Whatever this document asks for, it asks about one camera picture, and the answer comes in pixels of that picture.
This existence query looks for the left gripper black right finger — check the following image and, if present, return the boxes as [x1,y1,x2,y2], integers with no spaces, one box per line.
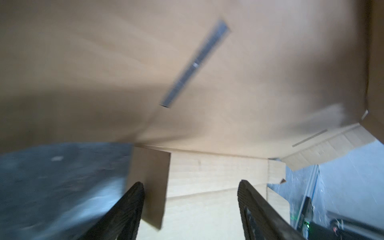
[237,180,304,240]

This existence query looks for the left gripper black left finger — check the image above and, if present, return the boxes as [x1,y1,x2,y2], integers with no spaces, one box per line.
[79,182,145,240]

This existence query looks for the brown cardboard box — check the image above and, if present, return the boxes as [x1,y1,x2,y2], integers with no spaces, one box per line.
[1,1,384,240]

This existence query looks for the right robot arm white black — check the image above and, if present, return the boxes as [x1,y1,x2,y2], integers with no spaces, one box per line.
[296,197,384,240]

